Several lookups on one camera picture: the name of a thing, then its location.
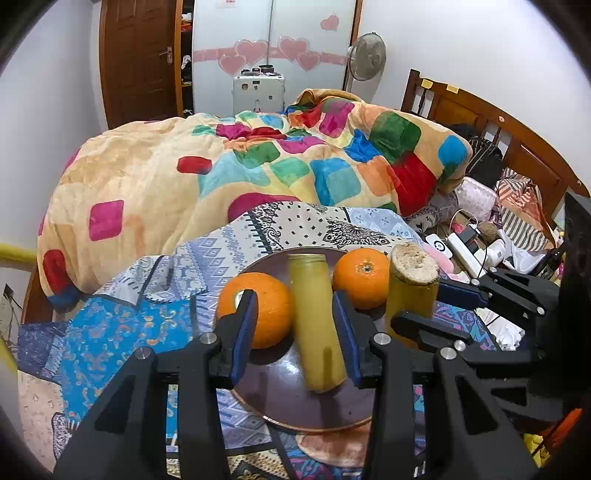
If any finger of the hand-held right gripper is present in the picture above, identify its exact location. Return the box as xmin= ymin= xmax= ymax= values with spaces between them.
xmin=391 ymin=311 xmax=546 ymax=376
xmin=436 ymin=269 xmax=560 ymax=329

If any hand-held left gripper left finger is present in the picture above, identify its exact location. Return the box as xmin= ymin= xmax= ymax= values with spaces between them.
xmin=53 ymin=289 xmax=259 ymax=480

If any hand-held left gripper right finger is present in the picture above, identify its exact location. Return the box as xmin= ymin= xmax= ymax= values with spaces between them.
xmin=331 ymin=291 xmax=541 ymax=480

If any yellow cylinder bottle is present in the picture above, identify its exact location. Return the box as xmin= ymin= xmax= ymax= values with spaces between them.
xmin=288 ymin=253 xmax=347 ymax=394
xmin=385 ymin=243 xmax=440 ymax=350

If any brown round plate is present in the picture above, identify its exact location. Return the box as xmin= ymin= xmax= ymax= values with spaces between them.
xmin=228 ymin=249 xmax=402 ymax=433

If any pink cloth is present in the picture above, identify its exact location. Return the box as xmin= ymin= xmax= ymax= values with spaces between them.
xmin=422 ymin=242 xmax=472 ymax=285

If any orange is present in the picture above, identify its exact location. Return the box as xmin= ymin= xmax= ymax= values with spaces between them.
xmin=332 ymin=248 xmax=392 ymax=310
xmin=217 ymin=272 xmax=294 ymax=350

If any white power strip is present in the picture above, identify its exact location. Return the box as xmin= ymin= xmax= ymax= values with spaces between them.
xmin=445 ymin=231 xmax=486 ymax=278

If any white plastic device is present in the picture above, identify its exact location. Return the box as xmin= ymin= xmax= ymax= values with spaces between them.
xmin=484 ymin=230 xmax=523 ymax=269

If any white cloth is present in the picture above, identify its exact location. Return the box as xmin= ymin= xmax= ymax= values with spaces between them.
xmin=480 ymin=307 xmax=524 ymax=352

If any striped cloth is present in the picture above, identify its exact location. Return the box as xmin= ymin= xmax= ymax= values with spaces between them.
xmin=496 ymin=168 xmax=562 ymax=253

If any pink pillow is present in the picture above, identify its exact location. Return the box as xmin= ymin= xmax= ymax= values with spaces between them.
xmin=455 ymin=178 xmax=500 ymax=223

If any blue patterned bed sheet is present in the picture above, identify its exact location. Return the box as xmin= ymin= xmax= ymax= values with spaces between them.
xmin=16 ymin=200 xmax=509 ymax=480

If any black bag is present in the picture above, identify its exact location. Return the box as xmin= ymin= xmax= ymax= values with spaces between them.
xmin=450 ymin=124 xmax=504 ymax=191

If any wooden headboard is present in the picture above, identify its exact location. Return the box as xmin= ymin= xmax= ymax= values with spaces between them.
xmin=401 ymin=69 xmax=591 ymax=243

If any colourful checked blanket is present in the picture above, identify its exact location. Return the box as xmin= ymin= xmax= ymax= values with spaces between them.
xmin=36 ymin=89 xmax=473 ymax=308

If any white boxy appliance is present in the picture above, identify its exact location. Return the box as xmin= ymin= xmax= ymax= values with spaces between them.
xmin=232 ymin=74 xmax=286 ymax=113

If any standing fan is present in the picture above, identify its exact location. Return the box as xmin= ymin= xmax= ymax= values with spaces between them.
xmin=344 ymin=32 xmax=387 ymax=94

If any open wooden shelf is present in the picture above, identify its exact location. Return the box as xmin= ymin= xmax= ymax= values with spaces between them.
xmin=177 ymin=0 xmax=195 ymax=117

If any brown wooden door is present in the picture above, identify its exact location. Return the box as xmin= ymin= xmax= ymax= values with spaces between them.
xmin=99 ymin=0 xmax=184 ymax=131

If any yellow rail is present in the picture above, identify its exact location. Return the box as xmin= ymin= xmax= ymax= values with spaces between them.
xmin=0 ymin=242 xmax=38 ymax=269

